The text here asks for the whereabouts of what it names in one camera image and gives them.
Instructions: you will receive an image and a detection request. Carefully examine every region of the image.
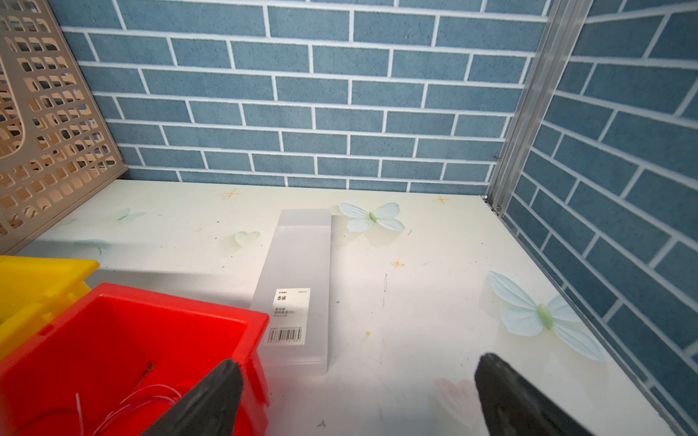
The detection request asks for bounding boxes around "yellow plastic bin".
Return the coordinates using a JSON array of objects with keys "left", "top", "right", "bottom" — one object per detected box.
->
[{"left": 1, "top": 255, "right": 99, "bottom": 358}]

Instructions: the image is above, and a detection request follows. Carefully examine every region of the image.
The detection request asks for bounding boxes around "peach desk file organizer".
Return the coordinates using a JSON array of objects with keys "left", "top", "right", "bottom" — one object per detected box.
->
[{"left": 1, "top": 1, "right": 127, "bottom": 254}]

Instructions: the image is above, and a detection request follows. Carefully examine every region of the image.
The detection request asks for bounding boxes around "red plastic bin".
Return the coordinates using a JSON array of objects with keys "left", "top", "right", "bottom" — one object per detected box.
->
[{"left": 1, "top": 283, "right": 270, "bottom": 435}]

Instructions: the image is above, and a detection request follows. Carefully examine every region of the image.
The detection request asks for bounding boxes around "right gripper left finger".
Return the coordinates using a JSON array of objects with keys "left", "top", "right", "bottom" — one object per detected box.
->
[{"left": 142, "top": 359, "right": 244, "bottom": 436}]

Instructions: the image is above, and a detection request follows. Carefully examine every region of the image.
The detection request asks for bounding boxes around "red cable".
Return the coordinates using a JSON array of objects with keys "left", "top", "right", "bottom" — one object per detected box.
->
[{"left": 15, "top": 362, "right": 184, "bottom": 436}]

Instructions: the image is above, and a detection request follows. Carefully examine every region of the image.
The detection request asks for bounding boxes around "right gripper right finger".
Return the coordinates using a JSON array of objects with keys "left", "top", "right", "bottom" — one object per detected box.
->
[{"left": 474, "top": 352, "right": 592, "bottom": 436}]

